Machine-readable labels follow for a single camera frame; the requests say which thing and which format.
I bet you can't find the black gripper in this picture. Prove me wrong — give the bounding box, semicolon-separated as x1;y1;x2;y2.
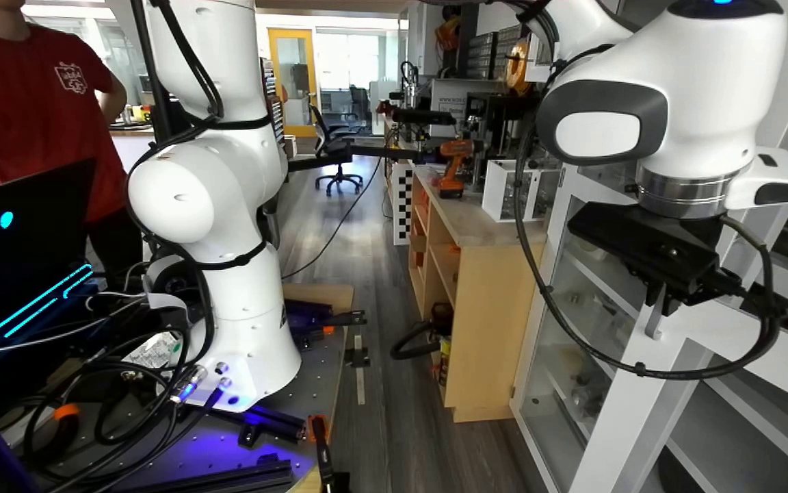
567;202;745;307

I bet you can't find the glass cabinet door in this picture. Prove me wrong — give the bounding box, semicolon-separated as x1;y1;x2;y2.
512;171;788;493

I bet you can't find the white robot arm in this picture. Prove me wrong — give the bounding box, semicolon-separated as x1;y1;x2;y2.
128;0;785;415

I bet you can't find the white box on cabinet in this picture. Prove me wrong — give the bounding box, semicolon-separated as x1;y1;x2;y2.
481;159;541;223

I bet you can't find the wooden side cabinet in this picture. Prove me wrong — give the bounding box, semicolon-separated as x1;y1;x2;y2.
407;164;533;422

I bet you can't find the orange drill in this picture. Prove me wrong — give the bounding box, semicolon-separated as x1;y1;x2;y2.
436;138;474;197

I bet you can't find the black office chair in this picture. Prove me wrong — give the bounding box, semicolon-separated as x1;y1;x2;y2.
313;111;365;194

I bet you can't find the black vertical pole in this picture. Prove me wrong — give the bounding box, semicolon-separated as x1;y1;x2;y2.
128;0;173;144

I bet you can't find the black laptop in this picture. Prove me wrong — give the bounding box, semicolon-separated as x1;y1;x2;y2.
0;159;92;348

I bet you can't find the person in red shirt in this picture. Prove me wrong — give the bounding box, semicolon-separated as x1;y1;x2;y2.
0;0;142;286

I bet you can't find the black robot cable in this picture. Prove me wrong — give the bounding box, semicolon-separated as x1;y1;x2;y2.
512;118;785;383

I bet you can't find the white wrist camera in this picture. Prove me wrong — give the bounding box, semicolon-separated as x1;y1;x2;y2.
726;148;788;211

